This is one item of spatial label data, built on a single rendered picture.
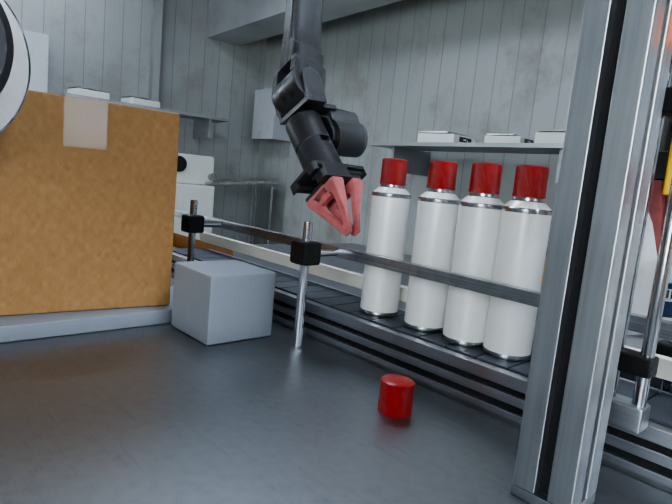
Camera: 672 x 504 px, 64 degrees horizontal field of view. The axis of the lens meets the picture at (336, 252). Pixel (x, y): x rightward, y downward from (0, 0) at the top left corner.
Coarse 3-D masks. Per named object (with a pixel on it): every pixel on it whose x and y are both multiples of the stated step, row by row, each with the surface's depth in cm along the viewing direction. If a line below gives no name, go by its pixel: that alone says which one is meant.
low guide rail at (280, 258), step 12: (204, 240) 112; (216, 240) 109; (228, 240) 105; (240, 252) 102; (252, 252) 99; (264, 252) 97; (276, 252) 94; (288, 264) 92; (324, 264) 86; (324, 276) 85; (336, 276) 83; (348, 276) 81; (360, 276) 79; (360, 288) 79; (636, 348) 53; (660, 360) 50; (660, 372) 50
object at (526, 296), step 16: (224, 224) 93; (240, 224) 89; (272, 240) 82; (288, 240) 80; (336, 256) 72; (352, 256) 70; (368, 256) 68; (384, 256) 67; (400, 272) 64; (416, 272) 62; (432, 272) 60; (448, 272) 59; (464, 288) 57; (480, 288) 56; (496, 288) 55; (512, 288) 53; (528, 304) 52; (640, 320) 45
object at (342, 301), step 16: (208, 256) 104; (224, 256) 106; (288, 288) 82; (320, 288) 84; (336, 304) 74; (352, 304) 75; (368, 320) 68; (384, 320) 68; (400, 320) 69; (416, 336) 62; (432, 336) 63; (464, 352) 58; (480, 352) 58; (512, 368) 54; (528, 368) 54; (624, 384) 52; (656, 400) 49; (656, 416) 45
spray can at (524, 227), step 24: (528, 168) 55; (528, 192) 55; (504, 216) 56; (528, 216) 54; (504, 240) 56; (528, 240) 55; (504, 264) 56; (528, 264) 55; (528, 288) 55; (504, 312) 56; (528, 312) 56; (504, 336) 56; (528, 336) 56
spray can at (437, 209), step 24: (432, 168) 63; (456, 168) 63; (432, 192) 63; (432, 216) 63; (456, 216) 63; (432, 240) 63; (432, 264) 63; (408, 288) 66; (432, 288) 63; (408, 312) 65; (432, 312) 64
